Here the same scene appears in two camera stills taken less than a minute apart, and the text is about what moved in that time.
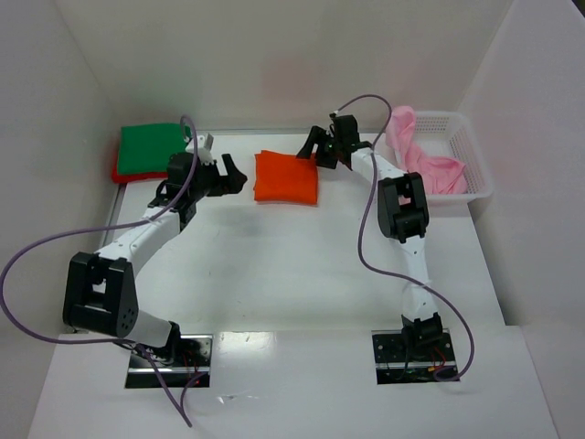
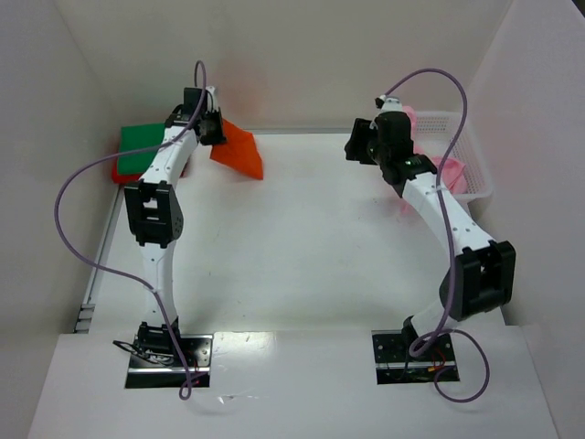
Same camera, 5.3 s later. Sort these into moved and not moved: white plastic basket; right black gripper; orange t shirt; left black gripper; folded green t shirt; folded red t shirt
Moved: left black gripper; right black gripper; orange t shirt
Not moved: white plastic basket; folded red t shirt; folded green t shirt
